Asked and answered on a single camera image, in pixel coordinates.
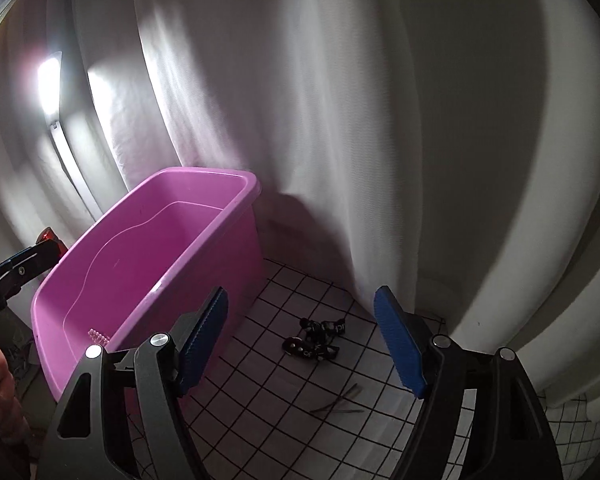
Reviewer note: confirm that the red object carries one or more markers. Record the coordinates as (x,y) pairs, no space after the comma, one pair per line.
(52,245)

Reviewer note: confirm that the white curtain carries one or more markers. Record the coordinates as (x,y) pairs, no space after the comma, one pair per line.
(380,110)

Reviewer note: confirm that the black and white checked cloth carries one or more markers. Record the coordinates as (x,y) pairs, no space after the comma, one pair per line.
(260,410)

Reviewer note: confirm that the pearl hair clip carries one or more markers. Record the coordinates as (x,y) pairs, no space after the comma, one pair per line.
(98,336)

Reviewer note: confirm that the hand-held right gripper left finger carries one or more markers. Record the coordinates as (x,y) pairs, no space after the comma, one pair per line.
(202,345)

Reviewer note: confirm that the person's left hand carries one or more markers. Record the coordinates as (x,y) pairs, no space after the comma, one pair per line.
(7,390)

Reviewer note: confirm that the pink plastic bin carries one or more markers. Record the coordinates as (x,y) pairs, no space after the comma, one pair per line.
(155,240)

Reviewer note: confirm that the black dotted bow hair clip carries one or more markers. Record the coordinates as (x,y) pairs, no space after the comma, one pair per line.
(312,342)

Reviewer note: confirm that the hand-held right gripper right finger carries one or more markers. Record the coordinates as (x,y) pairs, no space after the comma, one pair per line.
(400,345)

